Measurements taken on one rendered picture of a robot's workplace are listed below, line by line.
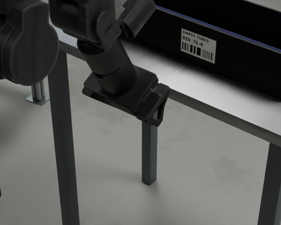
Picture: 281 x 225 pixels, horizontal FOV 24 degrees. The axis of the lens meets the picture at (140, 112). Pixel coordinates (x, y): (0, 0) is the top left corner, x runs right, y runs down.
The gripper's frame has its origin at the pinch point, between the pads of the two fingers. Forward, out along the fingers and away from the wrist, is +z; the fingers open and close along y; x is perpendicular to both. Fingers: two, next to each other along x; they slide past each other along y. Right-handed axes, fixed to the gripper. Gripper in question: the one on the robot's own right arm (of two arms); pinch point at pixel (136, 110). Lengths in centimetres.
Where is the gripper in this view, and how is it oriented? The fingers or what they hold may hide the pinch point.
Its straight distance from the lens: 105.7
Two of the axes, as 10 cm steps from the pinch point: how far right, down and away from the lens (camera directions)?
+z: 2.8, 5.1, 8.1
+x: -5.5, 7.8, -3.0
